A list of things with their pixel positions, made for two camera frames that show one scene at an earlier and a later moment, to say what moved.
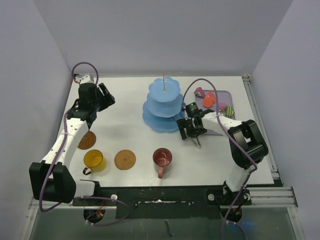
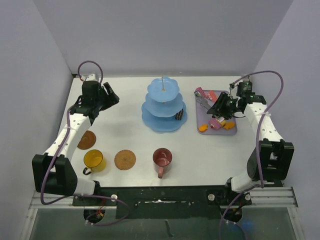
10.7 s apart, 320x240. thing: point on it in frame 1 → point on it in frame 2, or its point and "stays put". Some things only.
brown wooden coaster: [88, 141] stays put
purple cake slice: [199, 92] stays put
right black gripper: [183, 124] → [218, 110]
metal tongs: [194, 143] → [204, 102]
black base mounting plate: [160, 203] stays put
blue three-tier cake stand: [164, 105] stays put
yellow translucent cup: [94, 161] stays put
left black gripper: [107, 100] stays put
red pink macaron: [207, 101] → [213, 95]
